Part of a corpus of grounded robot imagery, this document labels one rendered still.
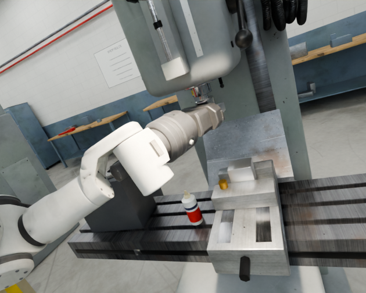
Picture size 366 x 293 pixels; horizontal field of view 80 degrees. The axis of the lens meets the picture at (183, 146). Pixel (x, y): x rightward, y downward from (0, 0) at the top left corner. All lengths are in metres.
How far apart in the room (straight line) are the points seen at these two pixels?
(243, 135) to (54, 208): 0.71
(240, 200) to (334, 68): 4.46
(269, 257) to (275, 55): 0.65
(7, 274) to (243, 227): 0.41
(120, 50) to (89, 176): 5.28
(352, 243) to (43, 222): 0.58
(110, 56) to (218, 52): 5.38
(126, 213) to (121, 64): 5.05
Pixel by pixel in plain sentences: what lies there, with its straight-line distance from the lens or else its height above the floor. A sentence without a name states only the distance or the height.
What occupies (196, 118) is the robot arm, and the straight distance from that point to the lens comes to 0.45.
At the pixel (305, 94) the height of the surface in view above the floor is 0.28.
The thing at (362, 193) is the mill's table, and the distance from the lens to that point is 0.70.
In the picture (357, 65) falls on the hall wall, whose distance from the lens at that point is 4.99.
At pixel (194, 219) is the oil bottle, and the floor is 0.96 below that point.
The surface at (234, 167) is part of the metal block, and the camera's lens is 0.58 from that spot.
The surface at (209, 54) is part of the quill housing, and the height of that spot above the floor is 1.36.
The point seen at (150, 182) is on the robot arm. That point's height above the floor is 1.20.
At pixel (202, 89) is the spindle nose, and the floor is 1.29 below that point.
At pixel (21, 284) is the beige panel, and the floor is 0.36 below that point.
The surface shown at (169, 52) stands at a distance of 0.42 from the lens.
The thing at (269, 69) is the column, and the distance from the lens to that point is 0.89.
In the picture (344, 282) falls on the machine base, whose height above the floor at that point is 0.20.
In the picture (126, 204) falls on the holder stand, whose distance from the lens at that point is 0.73.
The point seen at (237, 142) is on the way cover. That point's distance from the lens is 0.92.
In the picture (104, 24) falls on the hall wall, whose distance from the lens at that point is 5.79.
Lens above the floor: 1.35
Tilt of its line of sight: 18 degrees down
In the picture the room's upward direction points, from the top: 21 degrees counter-clockwise
